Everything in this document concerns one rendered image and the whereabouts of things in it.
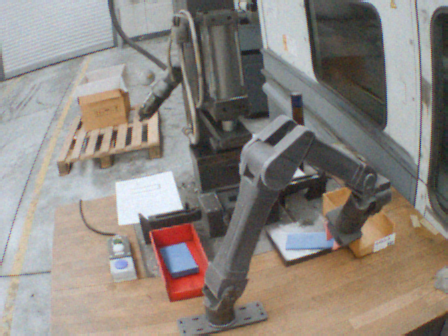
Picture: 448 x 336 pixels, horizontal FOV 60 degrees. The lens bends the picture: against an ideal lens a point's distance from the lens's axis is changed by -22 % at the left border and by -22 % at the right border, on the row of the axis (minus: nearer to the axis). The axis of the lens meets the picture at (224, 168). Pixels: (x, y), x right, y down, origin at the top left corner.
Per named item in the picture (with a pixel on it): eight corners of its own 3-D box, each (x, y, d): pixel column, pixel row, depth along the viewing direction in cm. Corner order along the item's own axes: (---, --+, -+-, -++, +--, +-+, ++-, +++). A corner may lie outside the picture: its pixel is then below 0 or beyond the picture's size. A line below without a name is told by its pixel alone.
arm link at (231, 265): (226, 287, 99) (278, 144, 91) (239, 303, 94) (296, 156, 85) (200, 286, 96) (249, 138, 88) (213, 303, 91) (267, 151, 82)
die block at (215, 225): (210, 239, 131) (206, 216, 127) (202, 221, 139) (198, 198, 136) (279, 221, 134) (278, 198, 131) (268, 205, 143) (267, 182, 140)
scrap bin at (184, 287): (170, 302, 107) (164, 285, 104) (153, 248, 129) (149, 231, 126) (218, 293, 109) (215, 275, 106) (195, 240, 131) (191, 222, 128)
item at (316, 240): (341, 247, 115) (342, 238, 114) (285, 250, 119) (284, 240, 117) (341, 232, 121) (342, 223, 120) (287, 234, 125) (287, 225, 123)
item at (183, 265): (174, 281, 114) (171, 272, 113) (159, 249, 127) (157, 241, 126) (200, 274, 116) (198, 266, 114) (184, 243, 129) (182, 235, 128)
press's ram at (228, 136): (200, 184, 122) (184, 71, 109) (181, 145, 145) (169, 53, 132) (269, 169, 125) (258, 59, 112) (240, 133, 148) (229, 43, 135)
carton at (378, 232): (357, 261, 113) (360, 237, 109) (322, 216, 135) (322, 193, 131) (393, 246, 115) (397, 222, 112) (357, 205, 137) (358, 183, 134)
